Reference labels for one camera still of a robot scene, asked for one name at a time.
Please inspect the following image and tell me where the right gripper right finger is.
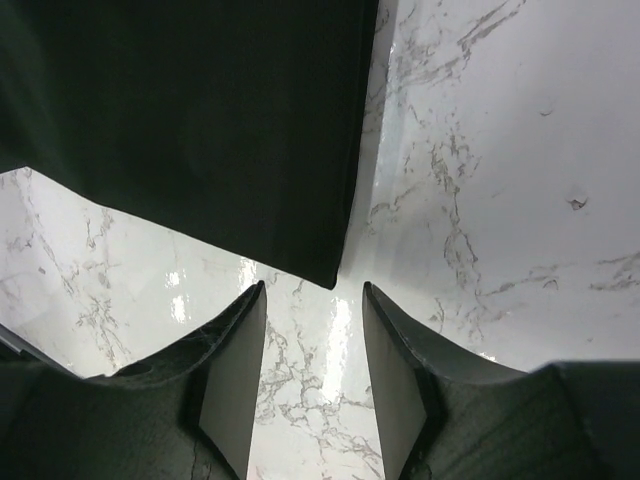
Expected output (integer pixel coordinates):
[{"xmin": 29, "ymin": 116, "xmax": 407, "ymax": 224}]
[{"xmin": 362, "ymin": 282, "xmax": 524, "ymax": 479}]

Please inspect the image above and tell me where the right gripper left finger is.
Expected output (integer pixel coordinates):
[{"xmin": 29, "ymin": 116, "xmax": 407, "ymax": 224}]
[{"xmin": 74, "ymin": 283, "xmax": 267, "ymax": 479}]

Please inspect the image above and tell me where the black t shirt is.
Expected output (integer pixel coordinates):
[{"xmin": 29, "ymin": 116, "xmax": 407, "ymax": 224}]
[{"xmin": 1, "ymin": 1, "xmax": 378, "ymax": 289}]

